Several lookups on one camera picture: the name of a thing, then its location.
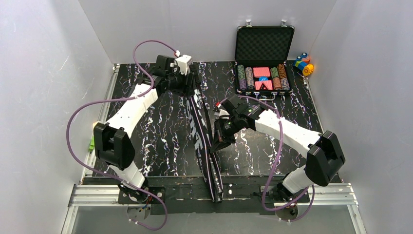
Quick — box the green small block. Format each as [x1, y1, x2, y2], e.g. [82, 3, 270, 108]
[88, 136, 94, 153]

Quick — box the poker chip row right inner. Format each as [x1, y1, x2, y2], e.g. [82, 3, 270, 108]
[270, 67, 282, 90]

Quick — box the pink playing card deck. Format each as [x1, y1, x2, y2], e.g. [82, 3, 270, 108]
[253, 67, 271, 78]
[255, 80, 273, 90]

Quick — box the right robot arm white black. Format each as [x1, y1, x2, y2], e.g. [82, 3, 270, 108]
[211, 95, 345, 201]

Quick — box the purple cable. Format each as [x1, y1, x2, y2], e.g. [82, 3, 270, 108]
[66, 40, 181, 231]
[219, 95, 316, 223]

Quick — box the black poker chip case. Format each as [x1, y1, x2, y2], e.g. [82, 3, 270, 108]
[233, 25, 295, 99]

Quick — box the black racket bag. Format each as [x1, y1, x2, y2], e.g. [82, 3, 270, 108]
[186, 65, 224, 203]

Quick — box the pink playing card deck lower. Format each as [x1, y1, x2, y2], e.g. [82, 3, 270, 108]
[255, 80, 273, 90]

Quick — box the pink playing card deck upper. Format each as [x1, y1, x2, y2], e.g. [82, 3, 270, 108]
[253, 67, 271, 78]

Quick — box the poker chip row far left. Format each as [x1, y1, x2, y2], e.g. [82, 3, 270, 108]
[237, 65, 247, 90]

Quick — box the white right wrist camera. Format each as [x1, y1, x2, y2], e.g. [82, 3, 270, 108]
[214, 102, 230, 119]

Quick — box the poker chip row far right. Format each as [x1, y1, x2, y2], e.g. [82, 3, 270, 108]
[277, 64, 290, 90]

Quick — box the poker chip row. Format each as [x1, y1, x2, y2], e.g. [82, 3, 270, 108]
[244, 67, 255, 90]
[277, 64, 290, 90]
[237, 65, 247, 90]
[270, 67, 282, 90]

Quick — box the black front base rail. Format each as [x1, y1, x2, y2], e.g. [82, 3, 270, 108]
[117, 175, 343, 216]

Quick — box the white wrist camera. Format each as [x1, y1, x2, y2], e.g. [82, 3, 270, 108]
[175, 55, 193, 76]
[214, 102, 230, 119]

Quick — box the colourful toy block train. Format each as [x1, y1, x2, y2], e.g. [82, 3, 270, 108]
[293, 53, 314, 76]

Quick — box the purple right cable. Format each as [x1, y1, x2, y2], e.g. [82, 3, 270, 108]
[219, 95, 316, 223]

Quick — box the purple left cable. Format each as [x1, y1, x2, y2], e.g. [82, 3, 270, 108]
[66, 40, 181, 231]

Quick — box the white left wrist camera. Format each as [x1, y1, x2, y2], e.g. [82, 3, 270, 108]
[175, 55, 193, 76]

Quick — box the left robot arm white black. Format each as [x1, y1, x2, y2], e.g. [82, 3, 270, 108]
[94, 55, 195, 190]

